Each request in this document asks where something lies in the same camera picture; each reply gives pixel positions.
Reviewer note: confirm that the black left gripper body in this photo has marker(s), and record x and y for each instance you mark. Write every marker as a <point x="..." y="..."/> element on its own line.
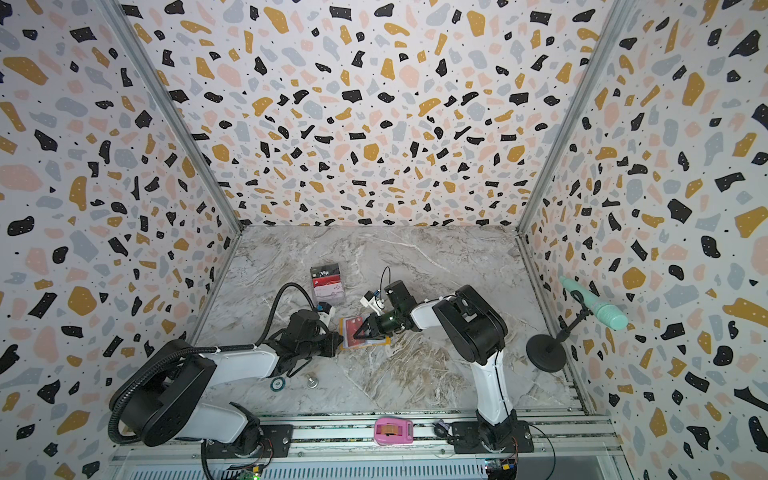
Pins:
<point x="322" y="345"/>

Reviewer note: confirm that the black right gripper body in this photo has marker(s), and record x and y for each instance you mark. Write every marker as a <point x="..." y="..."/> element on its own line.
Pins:
<point x="377" y="325"/>

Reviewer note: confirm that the yellow leather card holder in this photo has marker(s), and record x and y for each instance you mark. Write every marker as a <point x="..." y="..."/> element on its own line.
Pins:
<point x="383" y="340"/>

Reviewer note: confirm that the black VIP card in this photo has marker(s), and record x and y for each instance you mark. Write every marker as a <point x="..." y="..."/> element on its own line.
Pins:
<point x="325" y="271"/>

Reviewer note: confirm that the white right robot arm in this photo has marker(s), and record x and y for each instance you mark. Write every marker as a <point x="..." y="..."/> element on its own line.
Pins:
<point x="475" y="329"/>

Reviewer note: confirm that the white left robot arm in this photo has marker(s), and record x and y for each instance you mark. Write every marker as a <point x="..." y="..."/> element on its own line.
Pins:
<point x="166" y="398"/>

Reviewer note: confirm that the clear acrylic card stand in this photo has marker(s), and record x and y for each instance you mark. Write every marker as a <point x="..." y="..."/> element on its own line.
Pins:
<point x="327" y="284"/>

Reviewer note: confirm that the teal round token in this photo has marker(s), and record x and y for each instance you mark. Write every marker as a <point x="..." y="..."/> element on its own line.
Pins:
<point x="277" y="384"/>

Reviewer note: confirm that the pink tape measure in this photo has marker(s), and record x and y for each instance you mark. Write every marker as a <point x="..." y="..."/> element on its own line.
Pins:
<point x="393" y="431"/>

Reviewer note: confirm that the mint green microphone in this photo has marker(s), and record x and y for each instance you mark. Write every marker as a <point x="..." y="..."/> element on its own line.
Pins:
<point x="605" y="312"/>

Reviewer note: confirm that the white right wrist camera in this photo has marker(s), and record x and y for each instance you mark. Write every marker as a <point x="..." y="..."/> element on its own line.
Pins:
<point x="373" y="300"/>

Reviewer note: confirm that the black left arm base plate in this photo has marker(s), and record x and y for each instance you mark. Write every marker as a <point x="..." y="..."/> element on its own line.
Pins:
<point x="264" y="442"/>

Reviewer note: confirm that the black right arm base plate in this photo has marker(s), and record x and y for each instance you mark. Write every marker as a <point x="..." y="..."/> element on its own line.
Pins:
<point x="479" y="437"/>

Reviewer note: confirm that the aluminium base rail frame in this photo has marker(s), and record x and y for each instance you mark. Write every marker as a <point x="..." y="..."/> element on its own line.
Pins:
<point x="564" y="446"/>

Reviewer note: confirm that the aluminium corner post left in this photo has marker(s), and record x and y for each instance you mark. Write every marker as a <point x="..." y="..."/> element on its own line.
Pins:
<point x="118" y="22"/>

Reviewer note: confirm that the aluminium corner post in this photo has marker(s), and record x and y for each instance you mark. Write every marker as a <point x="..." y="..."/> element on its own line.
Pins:
<point x="118" y="22"/>
<point x="616" y="20"/>

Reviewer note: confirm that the aluminium corner post right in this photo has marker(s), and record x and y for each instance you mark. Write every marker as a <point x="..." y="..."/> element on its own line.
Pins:
<point x="616" y="20"/>

